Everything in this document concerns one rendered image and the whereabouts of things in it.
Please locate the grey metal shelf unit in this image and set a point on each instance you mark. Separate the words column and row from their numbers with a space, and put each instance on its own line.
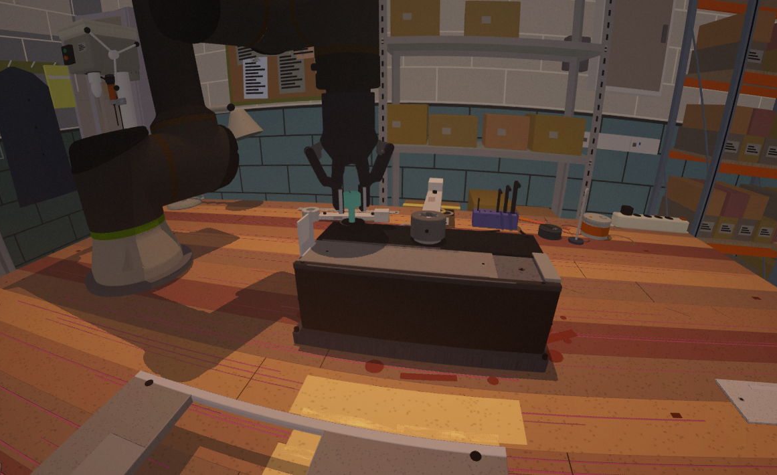
column 494, row 46

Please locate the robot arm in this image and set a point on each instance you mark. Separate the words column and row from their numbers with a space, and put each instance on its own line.
column 164, row 152

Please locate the white bent rack bracket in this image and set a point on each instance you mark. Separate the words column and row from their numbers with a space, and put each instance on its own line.
column 305, row 234

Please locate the grey lip bracket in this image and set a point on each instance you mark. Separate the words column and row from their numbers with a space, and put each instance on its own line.
column 548, row 269

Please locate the grey long bench fixture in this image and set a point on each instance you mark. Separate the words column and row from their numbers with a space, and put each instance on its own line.
column 131, row 422

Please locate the white drill press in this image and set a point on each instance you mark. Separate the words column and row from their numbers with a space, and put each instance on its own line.
column 98, row 66

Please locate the cork notice board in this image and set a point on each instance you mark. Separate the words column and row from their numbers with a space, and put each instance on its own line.
column 269, row 76

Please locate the yellow wall paper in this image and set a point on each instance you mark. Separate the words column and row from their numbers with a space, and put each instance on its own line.
column 61, row 86

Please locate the grey cover plate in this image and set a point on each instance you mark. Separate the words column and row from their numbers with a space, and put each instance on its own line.
column 401, row 260

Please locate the white wall socket trunking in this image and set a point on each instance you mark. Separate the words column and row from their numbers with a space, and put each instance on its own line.
column 626, row 143

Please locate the dark blue arched board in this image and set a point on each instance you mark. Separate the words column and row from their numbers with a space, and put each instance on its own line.
column 28, row 138

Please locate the yellow small box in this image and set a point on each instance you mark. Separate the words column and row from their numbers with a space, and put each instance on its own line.
column 480, row 200

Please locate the grey flat plate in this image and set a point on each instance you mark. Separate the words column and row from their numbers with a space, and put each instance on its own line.
column 771, row 402

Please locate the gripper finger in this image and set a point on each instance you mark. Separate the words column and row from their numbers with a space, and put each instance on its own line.
column 325, row 175
column 371, row 173

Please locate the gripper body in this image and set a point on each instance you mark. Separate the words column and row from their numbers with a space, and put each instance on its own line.
column 348, row 112

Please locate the yellow paper sheet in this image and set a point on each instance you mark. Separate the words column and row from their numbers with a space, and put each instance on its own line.
column 414, row 409

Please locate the grey wall cabinet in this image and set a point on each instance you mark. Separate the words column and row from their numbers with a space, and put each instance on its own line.
column 639, row 46

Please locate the white power strip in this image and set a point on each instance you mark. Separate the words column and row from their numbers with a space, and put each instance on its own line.
column 652, row 223

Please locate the black round base stand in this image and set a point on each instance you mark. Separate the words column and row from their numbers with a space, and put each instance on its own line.
column 575, row 240

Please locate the orange-tan cardboard box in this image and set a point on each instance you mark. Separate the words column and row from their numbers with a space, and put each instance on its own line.
column 507, row 132

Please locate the dark brown closer body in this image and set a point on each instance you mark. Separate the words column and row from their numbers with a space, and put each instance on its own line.
column 421, row 310

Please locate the black round puck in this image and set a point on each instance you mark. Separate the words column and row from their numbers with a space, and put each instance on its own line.
column 550, row 231

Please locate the orange blue pallet rack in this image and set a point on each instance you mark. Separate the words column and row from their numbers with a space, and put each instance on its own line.
column 738, row 132

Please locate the grey round valve knob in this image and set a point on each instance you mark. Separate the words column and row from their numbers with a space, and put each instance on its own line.
column 429, row 227

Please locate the white test arm teal grip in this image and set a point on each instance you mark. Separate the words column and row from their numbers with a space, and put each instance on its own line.
column 350, row 201

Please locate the beige cone desk lamp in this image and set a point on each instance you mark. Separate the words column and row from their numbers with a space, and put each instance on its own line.
column 243, row 122

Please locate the purple hex key holder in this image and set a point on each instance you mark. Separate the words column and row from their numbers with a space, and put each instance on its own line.
column 494, row 219

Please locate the tan cardboard box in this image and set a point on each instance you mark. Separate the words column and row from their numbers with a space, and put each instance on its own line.
column 453, row 130
column 414, row 16
column 492, row 18
column 556, row 135
column 406, row 124

